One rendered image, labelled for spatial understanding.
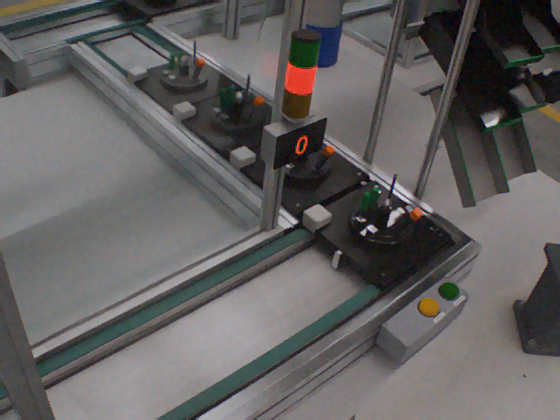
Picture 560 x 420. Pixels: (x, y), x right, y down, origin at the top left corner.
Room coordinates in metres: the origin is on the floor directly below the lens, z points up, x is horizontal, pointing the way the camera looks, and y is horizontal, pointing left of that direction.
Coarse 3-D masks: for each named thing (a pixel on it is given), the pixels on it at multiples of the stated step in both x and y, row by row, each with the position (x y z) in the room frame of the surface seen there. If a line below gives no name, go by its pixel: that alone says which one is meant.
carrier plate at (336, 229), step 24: (360, 192) 1.11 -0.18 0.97; (384, 192) 1.12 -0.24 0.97; (336, 216) 1.01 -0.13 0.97; (336, 240) 0.94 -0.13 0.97; (408, 240) 0.97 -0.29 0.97; (432, 240) 0.98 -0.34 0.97; (360, 264) 0.88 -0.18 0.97; (384, 264) 0.88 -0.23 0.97; (408, 264) 0.89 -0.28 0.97; (384, 288) 0.83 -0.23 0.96
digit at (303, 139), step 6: (300, 132) 0.92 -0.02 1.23; (306, 132) 0.93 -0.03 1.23; (294, 138) 0.91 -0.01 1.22; (300, 138) 0.92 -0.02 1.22; (306, 138) 0.93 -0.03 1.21; (294, 144) 0.91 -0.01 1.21; (300, 144) 0.92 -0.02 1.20; (306, 144) 0.93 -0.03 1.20; (294, 150) 0.91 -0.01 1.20; (300, 150) 0.92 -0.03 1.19; (306, 150) 0.93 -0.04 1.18; (294, 156) 0.91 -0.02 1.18; (300, 156) 0.92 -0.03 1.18
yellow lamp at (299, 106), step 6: (288, 96) 0.92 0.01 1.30; (294, 96) 0.92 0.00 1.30; (300, 96) 0.91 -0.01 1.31; (306, 96) 0.92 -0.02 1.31; (288, 102) 0.92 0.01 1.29; (294, 102) 0.91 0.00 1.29; (300, 102) 0.92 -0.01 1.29; (306, 102) 0.92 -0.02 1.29; (282, 108) 0.93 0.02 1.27; (288, 108) 0.92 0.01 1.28; (294, 108) 0.91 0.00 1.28; (300, 108) 0.92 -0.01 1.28; (306, 108) 0.92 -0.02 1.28; (288, 114) 0.92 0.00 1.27; (294, 114) 0.91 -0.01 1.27; (300, 114) 0.92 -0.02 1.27; (306, 114) 0.92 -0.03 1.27
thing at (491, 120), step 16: (432, 16) 1.27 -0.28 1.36; (448, 16) 1.32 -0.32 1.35; (432, 32) 1.26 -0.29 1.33; (448, 32) 1.35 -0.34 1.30; (432, 48) 1.25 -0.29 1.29; (448, 48) 1.22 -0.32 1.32; (480, 48) 1.30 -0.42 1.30; (448, 64) 1.21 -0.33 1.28; (464, 64) 1.27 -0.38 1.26; (480, 64) 1.29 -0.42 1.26; (496, 64) 1.25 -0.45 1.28; (464, 80) 1.17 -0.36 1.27; (480, 80) 1.24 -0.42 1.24; (496, 80) 1.24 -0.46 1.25; (464, 96) 1.15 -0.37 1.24; (480, 96) 1.19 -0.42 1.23; (496, 96) 1.22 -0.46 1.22; (480, 112) 1.15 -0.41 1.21; (496, 112) 1.17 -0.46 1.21; (512, 112) 1.19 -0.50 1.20; (480, 128) 1.10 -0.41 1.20; (496, 128) 1.12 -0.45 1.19
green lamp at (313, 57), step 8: (296, 40) 0.92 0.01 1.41; (320, 40) 0.94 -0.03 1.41; (296, 48) 0.92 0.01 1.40; (304, 48) 0.91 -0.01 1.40; (312, 48) 0.92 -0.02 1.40; (288, 56) 0.94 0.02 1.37; (296, 56) 0.92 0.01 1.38; (304, 56) 0.91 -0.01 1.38; (312, 56) 0.92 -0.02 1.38; (296, 64) 0.92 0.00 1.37; (304, 64) 0.91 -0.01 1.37; (312, 64) 0.92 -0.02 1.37
